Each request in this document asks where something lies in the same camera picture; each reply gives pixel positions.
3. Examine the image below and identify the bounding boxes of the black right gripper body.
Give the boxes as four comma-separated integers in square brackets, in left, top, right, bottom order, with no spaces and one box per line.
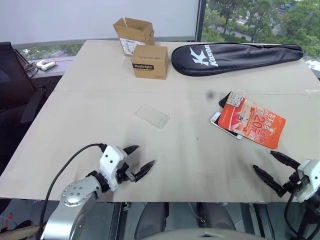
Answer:
[281,169,305,195]

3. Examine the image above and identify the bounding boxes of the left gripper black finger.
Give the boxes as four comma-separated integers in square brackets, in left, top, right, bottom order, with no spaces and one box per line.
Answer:
[133,159,156,183]
[122,144,139,157]

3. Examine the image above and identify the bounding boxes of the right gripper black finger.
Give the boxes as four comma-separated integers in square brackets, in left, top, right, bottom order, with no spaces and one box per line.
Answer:
[269,150,301,171]
[252,164,285,199]

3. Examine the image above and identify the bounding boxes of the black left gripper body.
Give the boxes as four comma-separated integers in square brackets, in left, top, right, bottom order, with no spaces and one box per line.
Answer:
[115,160,137,186]

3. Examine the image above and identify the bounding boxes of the clear plastic phone case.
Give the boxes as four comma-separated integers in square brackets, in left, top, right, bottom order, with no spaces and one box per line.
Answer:
[133,103,172,131]

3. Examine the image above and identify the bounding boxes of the orange printed leaflet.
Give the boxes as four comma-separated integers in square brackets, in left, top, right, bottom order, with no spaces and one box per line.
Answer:
[219,91,287,151]

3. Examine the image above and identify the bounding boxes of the dark rounded shape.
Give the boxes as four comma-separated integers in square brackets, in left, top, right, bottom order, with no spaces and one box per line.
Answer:
[134,202,170,240]

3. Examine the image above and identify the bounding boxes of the white smartphone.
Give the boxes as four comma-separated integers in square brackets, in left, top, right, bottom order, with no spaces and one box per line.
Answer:
[209,111,244,141]

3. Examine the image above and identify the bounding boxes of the grey rounded dome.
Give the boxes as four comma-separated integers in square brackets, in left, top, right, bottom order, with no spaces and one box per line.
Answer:
[171,226,241,240]

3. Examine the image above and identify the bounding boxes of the closed Heybright cardboard box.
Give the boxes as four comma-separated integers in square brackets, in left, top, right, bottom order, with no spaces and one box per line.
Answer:
[130,44,169,81]

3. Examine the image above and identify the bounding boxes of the white papers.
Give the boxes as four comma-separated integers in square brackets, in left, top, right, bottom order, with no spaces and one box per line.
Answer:
[305,59,320,73]

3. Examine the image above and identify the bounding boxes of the open brown cardboard box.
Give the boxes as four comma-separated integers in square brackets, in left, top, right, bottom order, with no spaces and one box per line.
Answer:
[112,16,156,57]

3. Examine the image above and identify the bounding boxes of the black Kason racket bag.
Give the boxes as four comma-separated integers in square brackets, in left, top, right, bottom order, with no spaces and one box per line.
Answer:
[170,42,304,77]

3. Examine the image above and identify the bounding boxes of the white power strip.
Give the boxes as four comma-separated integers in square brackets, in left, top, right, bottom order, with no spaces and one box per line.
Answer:
[35,60,57,73]

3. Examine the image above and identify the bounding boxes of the wooden stick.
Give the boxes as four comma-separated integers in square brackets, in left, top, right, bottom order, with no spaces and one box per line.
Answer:
[0,223,41,240]

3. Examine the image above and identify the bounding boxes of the black office chair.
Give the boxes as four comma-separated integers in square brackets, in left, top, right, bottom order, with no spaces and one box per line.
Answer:
[0,41,49,162]

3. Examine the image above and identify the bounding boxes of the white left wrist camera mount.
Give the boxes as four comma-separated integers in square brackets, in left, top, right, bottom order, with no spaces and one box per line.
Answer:
[99,145,126,192]

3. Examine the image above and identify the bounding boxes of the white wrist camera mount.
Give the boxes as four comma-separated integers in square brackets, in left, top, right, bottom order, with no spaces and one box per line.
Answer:
[99,145,126,192]
[294,158,320,203]

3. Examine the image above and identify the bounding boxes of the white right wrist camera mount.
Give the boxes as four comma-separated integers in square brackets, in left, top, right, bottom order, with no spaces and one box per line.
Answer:
[294,158,320,203]

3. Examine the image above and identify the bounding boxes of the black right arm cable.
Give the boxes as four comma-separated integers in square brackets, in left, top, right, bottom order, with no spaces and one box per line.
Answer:
[284,185,306,240]

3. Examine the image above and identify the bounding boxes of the black power strip cable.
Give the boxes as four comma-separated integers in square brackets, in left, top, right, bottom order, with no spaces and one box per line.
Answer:
[24,61,41,79]

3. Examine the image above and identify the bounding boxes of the dark window frame post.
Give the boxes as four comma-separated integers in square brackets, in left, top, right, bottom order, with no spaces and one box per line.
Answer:
[194,0,207,43]

